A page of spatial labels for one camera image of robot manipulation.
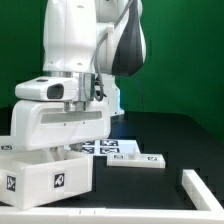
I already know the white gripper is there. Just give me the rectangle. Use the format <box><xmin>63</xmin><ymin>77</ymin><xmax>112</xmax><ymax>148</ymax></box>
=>
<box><xmin>11</xmin><ymin>99</ymin><xmax>111</xmax><ymax>161</ymax></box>

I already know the white cabinet body box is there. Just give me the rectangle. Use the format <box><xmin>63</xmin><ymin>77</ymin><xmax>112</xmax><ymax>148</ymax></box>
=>
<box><xmin>0</xmin><ymin>151</ymin><xmax>93</xmax><ymax>210</ymax></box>

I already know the white door panel with knob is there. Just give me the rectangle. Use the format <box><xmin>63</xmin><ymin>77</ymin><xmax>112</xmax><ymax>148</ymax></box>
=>
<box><xmin>107</xmin><ymin>151</ymin><xmax>166</xmax><ymax>169</ymax></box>

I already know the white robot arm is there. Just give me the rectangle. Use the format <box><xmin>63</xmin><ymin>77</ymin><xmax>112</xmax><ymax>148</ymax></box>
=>
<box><xmin>11</xmin><ymin>0</ymin><xmax>146</xmax><ymax>151</ymax></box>

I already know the white cabinet top block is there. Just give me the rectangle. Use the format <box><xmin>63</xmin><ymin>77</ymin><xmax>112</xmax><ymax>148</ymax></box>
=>
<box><xmin>0</xmin><ymin>136</ymin><xmax>15</xmax><ymax>153</ymax></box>

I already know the white marker sheet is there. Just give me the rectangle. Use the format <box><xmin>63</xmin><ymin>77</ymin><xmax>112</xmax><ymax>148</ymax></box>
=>
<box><xmin>64</xmin><ymin>138</ymin><xmax>142</xmax><ymax>156</ymax></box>

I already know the white L-shaped fence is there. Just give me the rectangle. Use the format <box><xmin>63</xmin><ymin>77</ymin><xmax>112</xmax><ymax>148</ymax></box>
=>
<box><xmin>0</xmin><ymin>169</ymin><xmax>224</xmax><ymax>224</ymax></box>

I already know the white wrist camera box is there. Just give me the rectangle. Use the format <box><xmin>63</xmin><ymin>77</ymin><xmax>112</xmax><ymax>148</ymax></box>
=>
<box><xmin>15</xmin><ymin>76</ymin><xmax>78</xmax><ymax>101</ymax></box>

